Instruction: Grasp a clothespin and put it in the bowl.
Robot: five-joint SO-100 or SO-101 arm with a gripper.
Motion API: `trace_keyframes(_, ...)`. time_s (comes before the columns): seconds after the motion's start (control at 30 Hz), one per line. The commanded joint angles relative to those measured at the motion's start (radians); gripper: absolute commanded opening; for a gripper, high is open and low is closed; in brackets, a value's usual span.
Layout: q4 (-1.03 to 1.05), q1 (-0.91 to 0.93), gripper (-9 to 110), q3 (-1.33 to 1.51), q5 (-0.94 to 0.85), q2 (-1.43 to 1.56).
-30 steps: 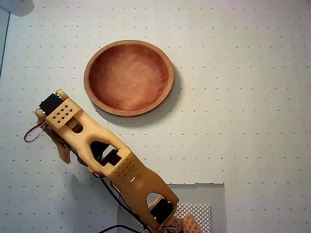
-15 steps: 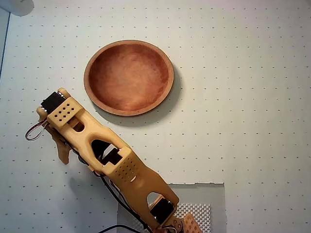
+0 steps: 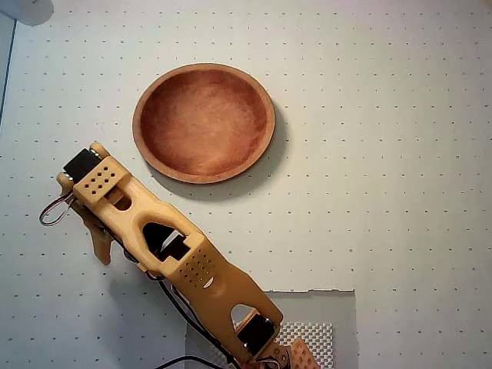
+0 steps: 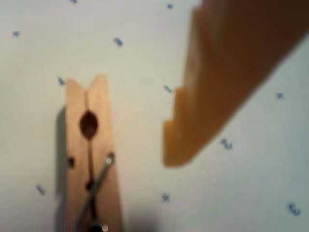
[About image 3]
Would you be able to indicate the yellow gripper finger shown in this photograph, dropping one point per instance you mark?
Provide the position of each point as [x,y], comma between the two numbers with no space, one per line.
[103,246]

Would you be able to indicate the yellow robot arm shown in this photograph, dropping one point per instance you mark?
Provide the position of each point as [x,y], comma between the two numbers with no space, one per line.
[230,284]

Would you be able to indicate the brown wooden bowl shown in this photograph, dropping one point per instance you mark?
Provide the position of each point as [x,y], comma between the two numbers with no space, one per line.
[203,123]

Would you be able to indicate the white cylinder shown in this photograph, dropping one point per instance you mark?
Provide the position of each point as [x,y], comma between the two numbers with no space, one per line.
[27,11]

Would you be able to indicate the white checkered anti-slip mat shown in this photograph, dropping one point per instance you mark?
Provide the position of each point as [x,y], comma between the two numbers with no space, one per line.
[307,334]

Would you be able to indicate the grey base plate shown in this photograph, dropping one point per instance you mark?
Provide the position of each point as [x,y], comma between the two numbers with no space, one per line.
[338,315]

